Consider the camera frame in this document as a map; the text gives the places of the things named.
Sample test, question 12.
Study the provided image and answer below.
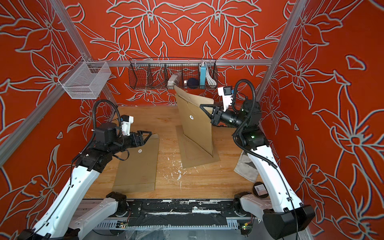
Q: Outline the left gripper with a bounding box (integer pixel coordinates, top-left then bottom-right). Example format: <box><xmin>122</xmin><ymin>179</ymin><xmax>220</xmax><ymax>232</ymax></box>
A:
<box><xmin>108</xmin><ymin>130</ymin><xmax>153</xmax><ymax>156</ymax></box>

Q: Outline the kraft file bag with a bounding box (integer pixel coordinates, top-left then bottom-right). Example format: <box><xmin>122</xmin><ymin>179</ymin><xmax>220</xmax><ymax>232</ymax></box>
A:
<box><xmin>112</xmin><ymin>134</ymin><xmax>160</xmax><ymax>194</ymax></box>
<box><xmin>176</xmin><ymin>126</ymin><xmax>220</xmax><ymax>169</ymax></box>
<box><xmin>175</xmin><ymin>86</ymin><xmax>214</xmax><ymax>156</ymax></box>

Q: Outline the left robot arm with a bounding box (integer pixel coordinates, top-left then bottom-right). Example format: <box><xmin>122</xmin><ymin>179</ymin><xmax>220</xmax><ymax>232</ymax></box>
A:
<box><xmin>18</xmin><ymin>100</ymin><xmax>152</xmax><ymax>240</ymax></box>

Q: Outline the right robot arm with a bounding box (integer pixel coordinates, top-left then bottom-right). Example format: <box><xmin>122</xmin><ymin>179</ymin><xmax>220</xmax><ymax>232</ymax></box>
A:
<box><xmin>200</xmin><ymin>79</ymin><xmax>316</xmax><ymax>240</ymax></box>

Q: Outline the dark blue round object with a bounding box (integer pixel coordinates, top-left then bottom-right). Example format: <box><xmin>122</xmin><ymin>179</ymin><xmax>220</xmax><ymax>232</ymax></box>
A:
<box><xmin>187</xmin><ymin>78</ymin><xmax>200</xmax><ymax>89</ymax></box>

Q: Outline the white grey work glove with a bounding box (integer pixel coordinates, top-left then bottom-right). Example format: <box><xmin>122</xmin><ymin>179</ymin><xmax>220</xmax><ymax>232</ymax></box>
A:
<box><xmin>234</xmin><ymin>151</ymin><xmax>259</xmax><ymax>183</ymax></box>

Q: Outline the white mesh basket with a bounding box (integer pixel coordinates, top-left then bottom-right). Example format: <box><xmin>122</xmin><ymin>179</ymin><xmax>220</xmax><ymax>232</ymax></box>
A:
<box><xmin>59</xmin><ymin>62</ymin><xmax>111</xmax><ymax>100</ymax></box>

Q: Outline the white cable bundle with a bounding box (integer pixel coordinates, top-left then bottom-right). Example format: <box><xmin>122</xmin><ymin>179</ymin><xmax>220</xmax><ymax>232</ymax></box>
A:
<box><xmin>205</xmin><ymin>68</ymin><xmax>217</xmax><ymax>89</ymax></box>

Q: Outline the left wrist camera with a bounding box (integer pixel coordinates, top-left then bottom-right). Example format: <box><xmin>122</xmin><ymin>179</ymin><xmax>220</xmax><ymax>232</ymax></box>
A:
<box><xmin>121</xmin><ymin>115</ymin><xmax>134</xmax><ymax>136</ymax></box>

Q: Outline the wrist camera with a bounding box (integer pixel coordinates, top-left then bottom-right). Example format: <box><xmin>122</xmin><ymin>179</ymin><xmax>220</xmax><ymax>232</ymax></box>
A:
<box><xmin>121</xmin><ymin>115</ymin><xmax>134</xmax><ymax>136</ymax></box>
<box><xmin>217</xmin><ymin>86</ymin><xmax>234</xmax><ymax>112</ymax></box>

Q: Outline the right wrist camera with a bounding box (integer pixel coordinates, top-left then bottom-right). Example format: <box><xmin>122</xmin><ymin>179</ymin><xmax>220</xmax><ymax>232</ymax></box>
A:
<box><xmin>217</xmin><ymin>86</ymin><xmax>234</xmax><ymax>112</ymax></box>

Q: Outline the black wire basket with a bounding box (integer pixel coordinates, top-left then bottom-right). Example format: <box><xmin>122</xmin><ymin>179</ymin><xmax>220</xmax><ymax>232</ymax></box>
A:
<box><xmin>128</xmin><ymin>58</ymin><xmax>218</xmax><ymax>90</ymax></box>

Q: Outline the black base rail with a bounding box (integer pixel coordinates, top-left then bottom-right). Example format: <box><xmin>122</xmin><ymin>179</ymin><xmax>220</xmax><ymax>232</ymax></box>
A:
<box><xmin>101</xmin><ymin>198</ymin><xmax>262</xmax><ymax>227</ymax></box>

